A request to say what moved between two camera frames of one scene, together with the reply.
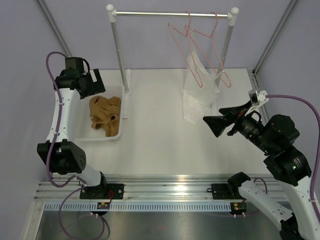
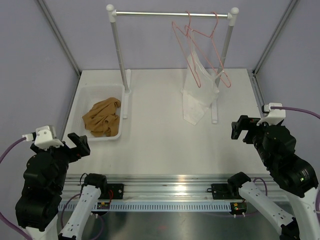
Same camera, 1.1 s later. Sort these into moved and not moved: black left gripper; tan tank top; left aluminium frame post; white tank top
Moved: tan tank top; black left gripper
Not moved: left aluminium frame post; white tank top
